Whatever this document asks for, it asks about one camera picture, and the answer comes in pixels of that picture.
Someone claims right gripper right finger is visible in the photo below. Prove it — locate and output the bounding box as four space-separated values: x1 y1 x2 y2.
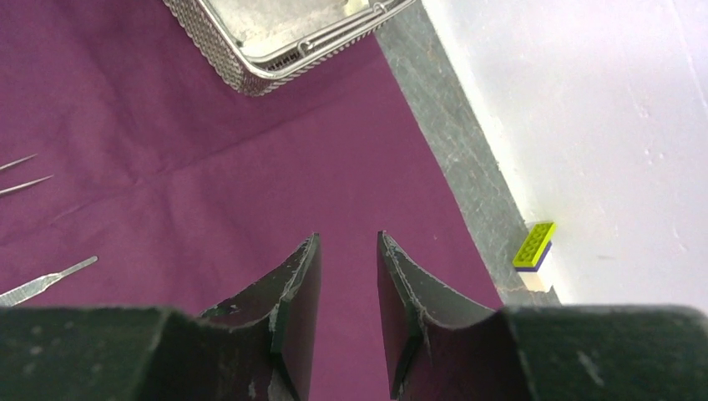
377 232 707 400

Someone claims steel scalpel handle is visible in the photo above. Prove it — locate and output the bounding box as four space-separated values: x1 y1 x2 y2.
1 256 99 307
1 153 55 198

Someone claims yellow green white object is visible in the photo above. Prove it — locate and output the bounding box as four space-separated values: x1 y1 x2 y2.
512 221 557 292

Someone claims purple cloth wrap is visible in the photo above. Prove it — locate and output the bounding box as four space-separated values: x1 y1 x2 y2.
1 1 501 400

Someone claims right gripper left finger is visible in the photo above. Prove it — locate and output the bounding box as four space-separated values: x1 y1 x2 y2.
1 234 321 400

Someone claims metal instrument tray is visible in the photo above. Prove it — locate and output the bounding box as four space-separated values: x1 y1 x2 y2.
165 0 411 97

